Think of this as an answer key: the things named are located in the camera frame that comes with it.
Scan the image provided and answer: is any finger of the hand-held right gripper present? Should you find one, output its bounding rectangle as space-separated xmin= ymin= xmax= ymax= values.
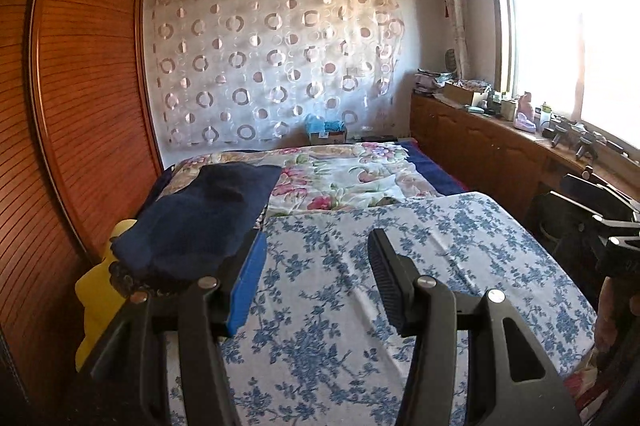
xmin=560 ymin=172 xmax=640 ymax=217

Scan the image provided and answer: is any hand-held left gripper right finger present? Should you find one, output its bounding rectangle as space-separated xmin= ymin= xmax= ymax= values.
xmin=367 ymin=228 xmax=583 ymax=426

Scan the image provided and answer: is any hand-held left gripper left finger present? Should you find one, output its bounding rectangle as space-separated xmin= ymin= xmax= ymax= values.
xmin=75 ymin=231 xmax=268 ymax=426

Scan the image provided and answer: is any navy printed T-shirt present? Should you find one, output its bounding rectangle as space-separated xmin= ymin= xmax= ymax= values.
xmin=110 ymin=163 xmax=283 ymax=291

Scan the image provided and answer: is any small black tripod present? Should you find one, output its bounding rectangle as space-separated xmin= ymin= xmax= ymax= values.
xmin=575 ymin=131 xmax=606 ymax=161
xmin=550 ymin=118 xmax=581 ymax=149

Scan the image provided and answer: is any blue floral bed sheet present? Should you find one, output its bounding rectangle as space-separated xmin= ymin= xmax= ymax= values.
xmin=165 ymin=191 xmax=598 ymax=426

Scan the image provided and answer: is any pink figurine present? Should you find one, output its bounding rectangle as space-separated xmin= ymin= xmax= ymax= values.
xmin=515 ymin=92 xmax=537 ymax=131

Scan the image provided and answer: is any pink floral quilt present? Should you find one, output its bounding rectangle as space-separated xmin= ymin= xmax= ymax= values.
xmin=172 ymin=142 xmax=441 ymax=219

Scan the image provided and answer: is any navy blanket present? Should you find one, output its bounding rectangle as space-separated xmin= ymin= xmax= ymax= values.
xmin=400 ymin=141 xmax=468 ymax=197

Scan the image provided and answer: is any dark medallion-patterned folded cloth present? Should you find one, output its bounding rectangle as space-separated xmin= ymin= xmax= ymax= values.
xmin=107 ymin=258 xmax=171 ymax=297

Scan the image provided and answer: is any long wooden cabinet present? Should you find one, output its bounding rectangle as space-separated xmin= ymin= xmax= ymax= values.
xmin=410 ymin=90 xmax=640 ymax=227

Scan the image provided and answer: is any window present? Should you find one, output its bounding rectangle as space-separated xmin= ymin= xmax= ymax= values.
xmin=482 ymin=0 xmax=640 ymax=167

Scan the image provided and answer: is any yellow cloth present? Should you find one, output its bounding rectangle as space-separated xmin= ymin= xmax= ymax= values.
xmin=74 ymin=218 xmax=138 ymax=372

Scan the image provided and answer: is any small cardboard box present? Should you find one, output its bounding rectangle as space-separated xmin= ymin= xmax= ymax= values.
xmin=309 ymin=131 xmax=348 ymax=147

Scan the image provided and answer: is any open cardboard box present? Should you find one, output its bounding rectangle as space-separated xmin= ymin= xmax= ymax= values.
xmin=442 ymin=82 xmax=488 ymax=107

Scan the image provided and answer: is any white window curtain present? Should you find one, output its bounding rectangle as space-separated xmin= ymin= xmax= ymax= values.
xmin=432 ymin=0 xmax=473 ymax=79

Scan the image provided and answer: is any circle-patterned wall curtain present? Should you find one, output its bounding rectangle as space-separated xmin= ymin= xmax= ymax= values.
xmin=142 ymin=0 xmax=405 ymax=149

